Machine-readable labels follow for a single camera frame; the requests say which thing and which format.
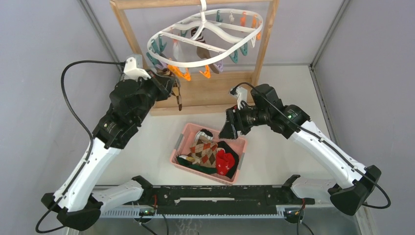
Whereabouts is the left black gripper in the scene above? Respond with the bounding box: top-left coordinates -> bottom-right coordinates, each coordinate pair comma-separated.
133,69 -> 175,124

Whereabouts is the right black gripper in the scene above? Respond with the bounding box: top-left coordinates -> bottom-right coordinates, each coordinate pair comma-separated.
218,101 -> 270,139

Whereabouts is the black white striped sock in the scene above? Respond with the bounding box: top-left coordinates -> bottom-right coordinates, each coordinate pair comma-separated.
197,129 -> 213,141

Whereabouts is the red christmas sock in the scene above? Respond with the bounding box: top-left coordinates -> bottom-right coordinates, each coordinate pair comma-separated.
216,149 -> 235,175

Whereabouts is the pink plastic basket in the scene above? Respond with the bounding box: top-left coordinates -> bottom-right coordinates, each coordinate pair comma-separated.
170,123 -> 248,186

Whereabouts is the dark green sock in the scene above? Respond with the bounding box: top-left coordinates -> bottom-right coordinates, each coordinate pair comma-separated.
176,155 -> 217,175

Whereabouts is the white round clip hanger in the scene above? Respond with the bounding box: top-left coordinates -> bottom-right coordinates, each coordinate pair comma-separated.
146,0 -> 264,81

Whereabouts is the dark brown argyle sock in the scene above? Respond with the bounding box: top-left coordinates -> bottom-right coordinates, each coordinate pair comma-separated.
157,69 -> 183,111

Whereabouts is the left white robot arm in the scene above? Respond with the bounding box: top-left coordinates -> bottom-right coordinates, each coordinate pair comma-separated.
41,70 -> 177,231

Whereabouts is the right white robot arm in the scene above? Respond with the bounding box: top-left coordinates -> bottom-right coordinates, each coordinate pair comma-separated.
219,82 -> 381,215

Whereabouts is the white grey sock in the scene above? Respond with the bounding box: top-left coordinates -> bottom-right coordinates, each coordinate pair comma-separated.
173,39 -> 187,75

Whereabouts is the taupe striped cuff sock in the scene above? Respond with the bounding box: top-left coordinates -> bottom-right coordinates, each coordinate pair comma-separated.
191,27 -> 221,74

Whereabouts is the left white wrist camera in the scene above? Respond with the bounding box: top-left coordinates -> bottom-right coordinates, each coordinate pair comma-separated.
123,54 -> 151,81

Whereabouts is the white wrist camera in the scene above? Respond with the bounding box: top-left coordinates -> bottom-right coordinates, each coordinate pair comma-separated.
123,54 -> 151,81
230,86 -> 248,110

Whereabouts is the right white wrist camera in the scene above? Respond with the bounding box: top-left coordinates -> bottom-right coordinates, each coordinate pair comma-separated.
230,86 -> 248,110

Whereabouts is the wooden hanger stand frame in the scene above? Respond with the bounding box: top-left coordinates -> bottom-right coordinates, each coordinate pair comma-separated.
110,0 -> 279,116

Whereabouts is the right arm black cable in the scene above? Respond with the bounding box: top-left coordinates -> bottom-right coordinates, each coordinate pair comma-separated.
231,82 -> 392,210

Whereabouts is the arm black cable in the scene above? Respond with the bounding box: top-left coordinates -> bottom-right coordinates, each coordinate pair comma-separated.
231,82 -> 392,210
35,60 -> 125,234

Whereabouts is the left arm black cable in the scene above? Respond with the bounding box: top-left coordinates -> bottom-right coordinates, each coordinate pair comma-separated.
35,60 -> 125,234

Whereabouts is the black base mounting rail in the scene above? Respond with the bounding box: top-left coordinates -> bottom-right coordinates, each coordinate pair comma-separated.
129,185 -> 315,214

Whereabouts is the white slotted cable duct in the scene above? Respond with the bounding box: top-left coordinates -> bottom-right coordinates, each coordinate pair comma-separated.
99,207 -> 286,219

